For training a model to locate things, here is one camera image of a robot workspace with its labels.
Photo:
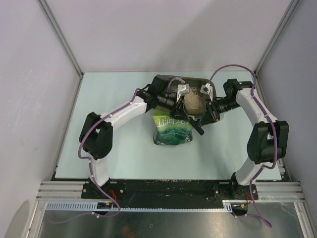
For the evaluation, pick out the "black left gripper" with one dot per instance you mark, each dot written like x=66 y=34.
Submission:
x=179 y=111

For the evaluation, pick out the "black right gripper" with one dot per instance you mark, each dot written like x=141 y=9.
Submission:
x=211 y=114

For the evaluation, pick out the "green litter bag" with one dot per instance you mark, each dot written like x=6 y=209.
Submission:
x=170 y=131

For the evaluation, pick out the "black bag clip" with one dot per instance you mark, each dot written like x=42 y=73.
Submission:
x=195 y=125

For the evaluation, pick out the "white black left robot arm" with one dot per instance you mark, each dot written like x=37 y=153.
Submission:
x=96 y=137

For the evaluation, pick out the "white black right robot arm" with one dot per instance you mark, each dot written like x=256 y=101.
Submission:
x=268 y=139

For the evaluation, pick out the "beige cat litter pile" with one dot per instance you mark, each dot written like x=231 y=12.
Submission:
x=194 y=103

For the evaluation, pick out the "dark grey litter box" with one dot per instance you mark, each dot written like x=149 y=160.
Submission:
x=165 y=87

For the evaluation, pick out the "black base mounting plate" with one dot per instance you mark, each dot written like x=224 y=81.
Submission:
x=122 y=189

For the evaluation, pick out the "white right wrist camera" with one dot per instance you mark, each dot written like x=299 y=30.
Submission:
x=208 y=90

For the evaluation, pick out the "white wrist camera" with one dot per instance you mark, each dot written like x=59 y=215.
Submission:
x=208 y=90
x=182 y=90

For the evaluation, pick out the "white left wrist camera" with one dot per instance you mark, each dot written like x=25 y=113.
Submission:
x=182 y=90

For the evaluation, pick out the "white slotted cable duct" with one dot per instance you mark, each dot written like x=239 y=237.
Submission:
x=223 y=206

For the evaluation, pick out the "aluminium frame rail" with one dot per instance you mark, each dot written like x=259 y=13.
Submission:
x=267 y=191

